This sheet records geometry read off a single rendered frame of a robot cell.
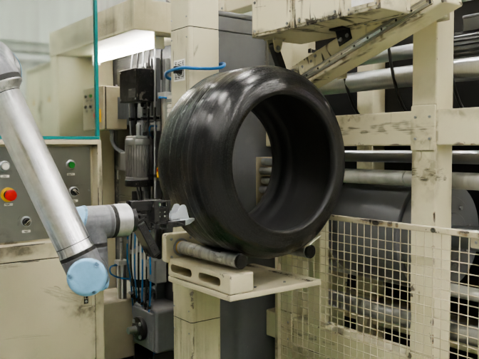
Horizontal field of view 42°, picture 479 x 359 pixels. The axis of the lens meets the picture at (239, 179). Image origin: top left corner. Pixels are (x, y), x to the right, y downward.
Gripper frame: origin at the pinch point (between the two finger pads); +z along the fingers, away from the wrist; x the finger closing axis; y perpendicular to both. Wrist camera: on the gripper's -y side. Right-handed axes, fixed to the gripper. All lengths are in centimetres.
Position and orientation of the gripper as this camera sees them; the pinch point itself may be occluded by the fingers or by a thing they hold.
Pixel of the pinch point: (189, 221)
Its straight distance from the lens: 182.2
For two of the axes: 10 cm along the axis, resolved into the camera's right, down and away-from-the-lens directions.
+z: 8.0, -0.3, 6.0
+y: 0.0, -10.0, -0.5
